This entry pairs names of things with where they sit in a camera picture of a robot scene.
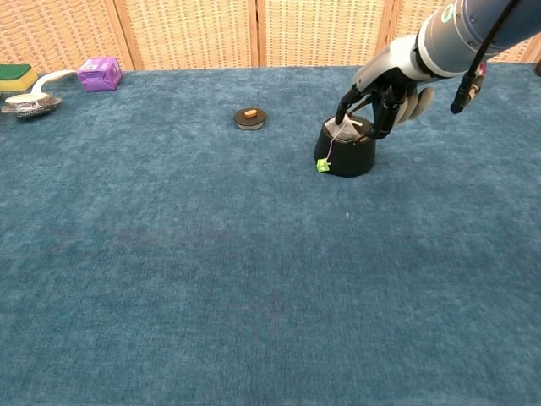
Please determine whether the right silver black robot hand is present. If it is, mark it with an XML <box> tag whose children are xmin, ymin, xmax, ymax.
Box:
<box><xmin>336</xmin><ymin>34</ymin><xmax>436</xmax><ymax>140</ymax></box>

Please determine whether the tea bag with green tag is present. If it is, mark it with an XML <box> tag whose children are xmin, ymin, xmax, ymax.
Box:
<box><xmin>316</xmin><ymin>112</ymin><xmax>363</xmax><ymax>173</ymax></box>

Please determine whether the black teapot lid orange knob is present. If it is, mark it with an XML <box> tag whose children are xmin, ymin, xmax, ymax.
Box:
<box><xmin>232</xmin><ymin>107</ymin><xmax>269</xmax><ymax>131</ymax></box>

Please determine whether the bamboo folding screen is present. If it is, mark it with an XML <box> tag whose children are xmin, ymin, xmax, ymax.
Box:
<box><xmin>0</xmin><ymin>0</ymin><xmax>541</xmax><ymax>75</ymax></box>

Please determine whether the blue carpet table cover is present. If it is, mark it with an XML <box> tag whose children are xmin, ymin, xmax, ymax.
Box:
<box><xmin>0</xmin><ymin>63</ymin><xmax>541</xmax><ymax>406</ymax></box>

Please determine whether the purple small box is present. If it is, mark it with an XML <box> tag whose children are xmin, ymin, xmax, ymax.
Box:
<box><xmin>76</xmin><ymin>56</ymin><xmax>124</xmax><ymax>93</ymax></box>

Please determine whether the white plastic spoon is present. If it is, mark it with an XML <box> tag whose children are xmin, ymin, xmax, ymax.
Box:
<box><xmin>6</xmin><ymin>69</ymin><xmax>79</xmax><ymax>107</ymax></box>

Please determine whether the patterned small bowl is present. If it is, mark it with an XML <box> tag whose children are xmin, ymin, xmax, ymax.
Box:
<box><xmin>0</xmin><ymin>95</ymin><xmax>63</xmax><ymax>119</ymax></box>

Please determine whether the green yellow sponge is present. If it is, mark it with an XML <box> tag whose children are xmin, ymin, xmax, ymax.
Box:
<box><xmin>0</xmin><ymin>63</ymin><xmax>39</xmax><ymax>93</ymax></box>

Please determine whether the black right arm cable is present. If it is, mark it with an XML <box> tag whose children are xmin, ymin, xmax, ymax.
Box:
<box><xmin>450</xmin><ymin>0</ymin><xmax>523</xmax><ymax>115</ymax></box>

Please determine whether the black teapot with handle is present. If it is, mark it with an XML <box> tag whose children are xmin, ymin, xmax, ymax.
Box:
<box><xmin>314</xmin><ymin>103</ymin><xmax>377</xmax><ymax>178</ymax></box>

